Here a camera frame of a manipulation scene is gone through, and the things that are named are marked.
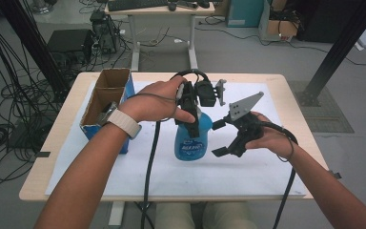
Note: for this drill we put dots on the person's left hand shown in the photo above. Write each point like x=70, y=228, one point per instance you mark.
x=152, y=103

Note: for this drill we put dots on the black equipment case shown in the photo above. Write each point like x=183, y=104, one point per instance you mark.
x=70, y=39

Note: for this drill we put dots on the white table mat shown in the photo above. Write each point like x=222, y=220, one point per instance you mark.
x=203, y=178

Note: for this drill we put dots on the grey floor mat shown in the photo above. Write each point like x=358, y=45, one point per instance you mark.
x=330, y=117

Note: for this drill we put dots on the blue cardboard box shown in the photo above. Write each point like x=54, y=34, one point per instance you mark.
x=108, y=95

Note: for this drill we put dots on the white table leg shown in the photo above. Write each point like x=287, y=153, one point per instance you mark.
x=118, y=216

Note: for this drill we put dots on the white desk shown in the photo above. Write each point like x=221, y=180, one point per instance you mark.
x=158, y=22

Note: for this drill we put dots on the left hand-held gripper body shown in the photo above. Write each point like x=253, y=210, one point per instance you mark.
x=206, y=93

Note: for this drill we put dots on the black keyboard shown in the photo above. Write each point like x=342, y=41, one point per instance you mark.
x=136, y=4

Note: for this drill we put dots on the person's right leg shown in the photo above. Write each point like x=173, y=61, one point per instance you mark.
x=227, y=218

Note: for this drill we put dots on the light wooden table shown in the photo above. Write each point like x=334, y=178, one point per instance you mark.
x=301, y=105

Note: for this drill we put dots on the black metal post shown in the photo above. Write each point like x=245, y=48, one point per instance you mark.
x=31, y=41
x=340, y=51

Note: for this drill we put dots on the teal box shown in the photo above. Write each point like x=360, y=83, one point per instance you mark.
x=241, y=11

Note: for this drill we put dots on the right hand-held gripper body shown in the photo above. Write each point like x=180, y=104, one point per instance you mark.
x=249, y=127

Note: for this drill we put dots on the black computer mouse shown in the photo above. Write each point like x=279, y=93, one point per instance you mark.
x=172, y=6

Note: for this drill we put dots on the open cardboard box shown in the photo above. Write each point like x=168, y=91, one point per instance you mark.
x=282, y=28

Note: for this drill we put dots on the person's right hand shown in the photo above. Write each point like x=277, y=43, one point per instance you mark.
x=273, y=140

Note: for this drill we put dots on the wristwatch with beige band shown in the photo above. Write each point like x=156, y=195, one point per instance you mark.
x=124, y=122

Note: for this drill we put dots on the person's left leg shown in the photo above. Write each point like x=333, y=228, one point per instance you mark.
x=173, y=218

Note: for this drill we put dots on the blue bottle with white cap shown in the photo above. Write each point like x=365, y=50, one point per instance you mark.
x=190, y=149

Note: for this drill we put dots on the dark cloth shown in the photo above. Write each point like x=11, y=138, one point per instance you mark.
x=324, y=19

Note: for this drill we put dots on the person's leg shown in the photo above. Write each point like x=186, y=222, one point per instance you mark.
x=173, y=218
x=227, y=218

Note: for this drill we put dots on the black tape piece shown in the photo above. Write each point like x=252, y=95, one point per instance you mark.
x=336, y=175
x=43, y=154

